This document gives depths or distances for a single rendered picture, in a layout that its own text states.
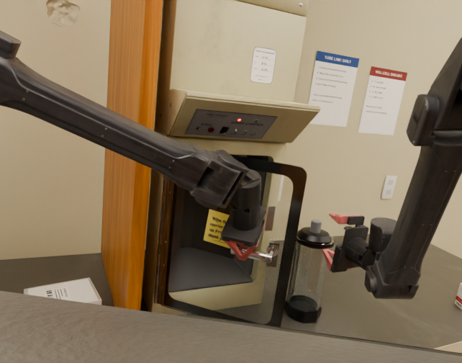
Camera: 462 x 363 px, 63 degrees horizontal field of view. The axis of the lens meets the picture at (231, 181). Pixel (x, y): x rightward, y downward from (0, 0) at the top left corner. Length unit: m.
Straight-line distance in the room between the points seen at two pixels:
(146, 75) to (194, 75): 0.15
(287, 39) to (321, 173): 0.81
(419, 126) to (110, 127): 0.42
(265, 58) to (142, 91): 0.33
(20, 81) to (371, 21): 1.40
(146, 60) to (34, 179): 0.67
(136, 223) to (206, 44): 0.41
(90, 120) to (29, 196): 0.78
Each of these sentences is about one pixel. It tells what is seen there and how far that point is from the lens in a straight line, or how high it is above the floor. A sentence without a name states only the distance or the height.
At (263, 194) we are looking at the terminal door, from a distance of 0.80.
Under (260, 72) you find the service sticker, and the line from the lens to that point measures 0.93.
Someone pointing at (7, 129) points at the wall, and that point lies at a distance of 1.27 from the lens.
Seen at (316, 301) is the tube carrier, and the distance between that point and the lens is 1.09.
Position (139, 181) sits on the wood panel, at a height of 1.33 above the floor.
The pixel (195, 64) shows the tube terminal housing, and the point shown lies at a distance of 0.87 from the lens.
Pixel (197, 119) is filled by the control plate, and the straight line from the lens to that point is 0.80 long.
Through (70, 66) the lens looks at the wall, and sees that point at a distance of 1.25.
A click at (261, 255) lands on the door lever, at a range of 0.79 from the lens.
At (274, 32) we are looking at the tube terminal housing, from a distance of 0.95.
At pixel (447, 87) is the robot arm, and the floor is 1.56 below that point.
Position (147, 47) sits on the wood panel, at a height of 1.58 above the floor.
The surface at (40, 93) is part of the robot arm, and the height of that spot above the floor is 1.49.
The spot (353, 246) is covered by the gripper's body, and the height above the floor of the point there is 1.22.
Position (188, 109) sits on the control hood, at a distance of 0.77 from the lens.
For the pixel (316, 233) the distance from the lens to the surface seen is 1.03.
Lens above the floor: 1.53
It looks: 14 degrees down
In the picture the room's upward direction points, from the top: 7 degrees clockwise
